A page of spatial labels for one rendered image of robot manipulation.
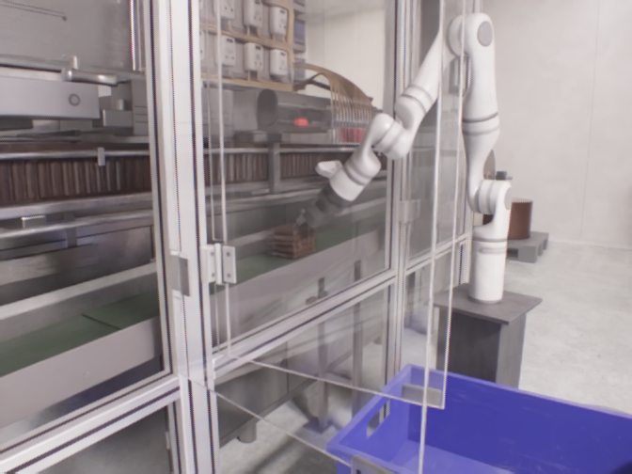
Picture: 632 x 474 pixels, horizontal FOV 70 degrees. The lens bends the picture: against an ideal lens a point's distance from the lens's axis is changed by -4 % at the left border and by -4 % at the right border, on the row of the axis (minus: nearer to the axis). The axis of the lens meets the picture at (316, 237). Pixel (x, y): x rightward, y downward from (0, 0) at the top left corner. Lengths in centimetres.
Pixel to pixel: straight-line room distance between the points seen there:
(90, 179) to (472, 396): 95
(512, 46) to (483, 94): 452
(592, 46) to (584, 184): 139
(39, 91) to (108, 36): 57
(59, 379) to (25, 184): 32
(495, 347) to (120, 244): 95
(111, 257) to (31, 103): 39
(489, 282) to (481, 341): 16
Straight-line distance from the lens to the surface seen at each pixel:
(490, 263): 131
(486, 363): 134
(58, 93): 86
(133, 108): 93
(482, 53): 117
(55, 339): 87
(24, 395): 77
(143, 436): 128
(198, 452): 93
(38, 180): 90
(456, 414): 124
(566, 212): 553
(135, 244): 112
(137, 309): 93
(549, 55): 561
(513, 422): 121
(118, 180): 97
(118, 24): 142
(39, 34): 130
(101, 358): 82
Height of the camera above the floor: 96
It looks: 11 degrees down
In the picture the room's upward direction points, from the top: straight up
